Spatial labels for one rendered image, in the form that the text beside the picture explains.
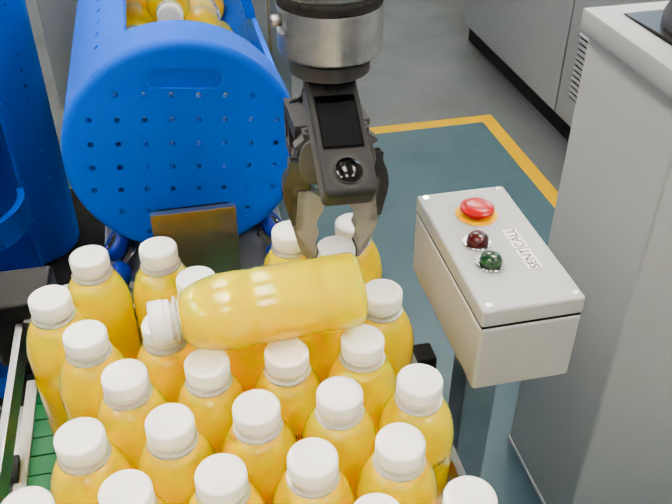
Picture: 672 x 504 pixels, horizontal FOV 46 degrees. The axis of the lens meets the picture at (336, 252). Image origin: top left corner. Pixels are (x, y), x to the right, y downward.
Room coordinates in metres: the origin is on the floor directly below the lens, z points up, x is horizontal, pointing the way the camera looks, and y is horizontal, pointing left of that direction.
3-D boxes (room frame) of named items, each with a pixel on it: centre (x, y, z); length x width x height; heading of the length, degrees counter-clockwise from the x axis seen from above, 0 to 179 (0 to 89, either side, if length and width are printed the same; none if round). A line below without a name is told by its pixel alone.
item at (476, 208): (0.69, -0.15, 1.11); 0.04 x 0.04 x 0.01
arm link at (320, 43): (0.65, 0.01, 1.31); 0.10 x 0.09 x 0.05; 103
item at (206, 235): (0.78, 0.17, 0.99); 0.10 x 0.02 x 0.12; 103
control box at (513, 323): (0.64, -0.16, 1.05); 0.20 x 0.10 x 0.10; 13
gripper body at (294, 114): (0.66, 0.01, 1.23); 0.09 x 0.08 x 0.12; 13
